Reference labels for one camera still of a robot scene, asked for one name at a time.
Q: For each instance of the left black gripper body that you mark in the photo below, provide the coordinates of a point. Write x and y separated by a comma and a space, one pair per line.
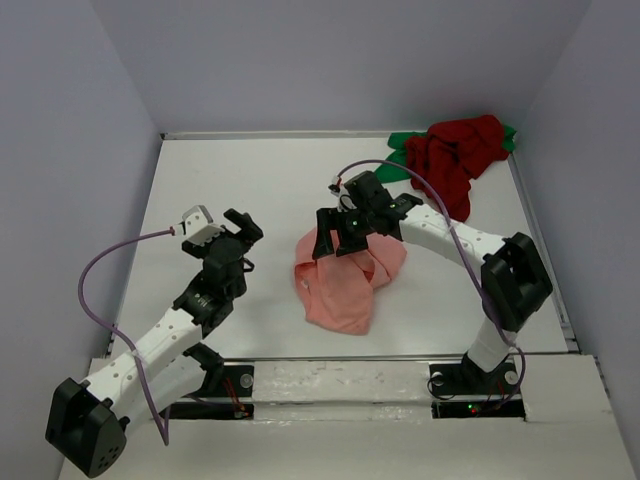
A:
197, 251

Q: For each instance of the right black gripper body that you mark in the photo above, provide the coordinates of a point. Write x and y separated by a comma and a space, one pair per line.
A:
356, 227

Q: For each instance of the pink t shirt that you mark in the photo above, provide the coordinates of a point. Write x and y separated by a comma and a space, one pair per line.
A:
337, 293

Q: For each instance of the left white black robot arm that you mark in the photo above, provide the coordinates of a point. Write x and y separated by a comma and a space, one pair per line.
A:
90, 419

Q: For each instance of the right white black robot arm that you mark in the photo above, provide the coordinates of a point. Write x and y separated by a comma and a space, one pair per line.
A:
508, 272

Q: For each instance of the green t shirt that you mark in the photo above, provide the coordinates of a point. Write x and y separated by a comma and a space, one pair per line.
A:
388, 174

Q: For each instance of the red t shirt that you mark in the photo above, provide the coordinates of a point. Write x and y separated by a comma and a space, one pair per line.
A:
450, 155

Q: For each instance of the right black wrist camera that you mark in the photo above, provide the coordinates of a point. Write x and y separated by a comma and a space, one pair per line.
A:
362, 192

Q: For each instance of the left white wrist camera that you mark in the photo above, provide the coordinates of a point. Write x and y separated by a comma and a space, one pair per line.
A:
197, 226

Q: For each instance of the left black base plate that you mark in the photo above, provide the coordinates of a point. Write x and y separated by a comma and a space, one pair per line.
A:
220, 387

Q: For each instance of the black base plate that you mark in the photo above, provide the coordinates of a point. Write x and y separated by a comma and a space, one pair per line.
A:
455, 397
220, 387

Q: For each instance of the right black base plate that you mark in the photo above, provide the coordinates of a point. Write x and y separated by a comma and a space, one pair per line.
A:
455, 397

